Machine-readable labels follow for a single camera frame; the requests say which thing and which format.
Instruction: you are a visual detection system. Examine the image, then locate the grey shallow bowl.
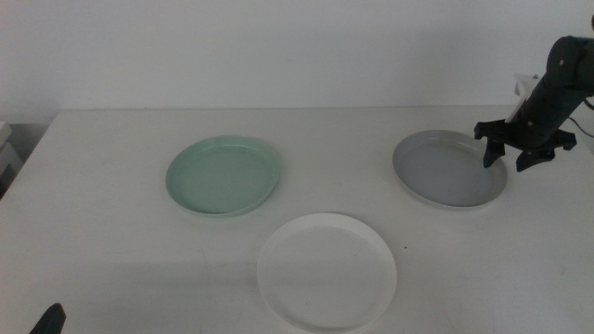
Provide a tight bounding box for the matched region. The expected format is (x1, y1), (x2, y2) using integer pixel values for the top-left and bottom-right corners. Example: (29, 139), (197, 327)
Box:
(392, 129), (509, 210)

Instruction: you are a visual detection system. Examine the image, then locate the white shallow bowl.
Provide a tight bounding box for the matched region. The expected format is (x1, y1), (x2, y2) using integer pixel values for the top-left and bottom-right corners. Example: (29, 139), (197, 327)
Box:
(256, 212), (398, 334)

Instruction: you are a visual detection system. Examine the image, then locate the pale green shallow bowl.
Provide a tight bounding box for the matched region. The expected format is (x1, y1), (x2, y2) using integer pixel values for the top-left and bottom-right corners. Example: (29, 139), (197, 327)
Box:
(164, 135), (282, 218)

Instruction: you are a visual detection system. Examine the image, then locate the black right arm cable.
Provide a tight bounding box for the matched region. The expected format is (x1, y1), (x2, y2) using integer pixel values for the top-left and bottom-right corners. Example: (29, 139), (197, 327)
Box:
(568, 96), (594, 139)

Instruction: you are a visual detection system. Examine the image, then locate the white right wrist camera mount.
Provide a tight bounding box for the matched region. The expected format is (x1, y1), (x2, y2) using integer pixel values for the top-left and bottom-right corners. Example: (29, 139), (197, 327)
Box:
(504, 72), (541, 124)

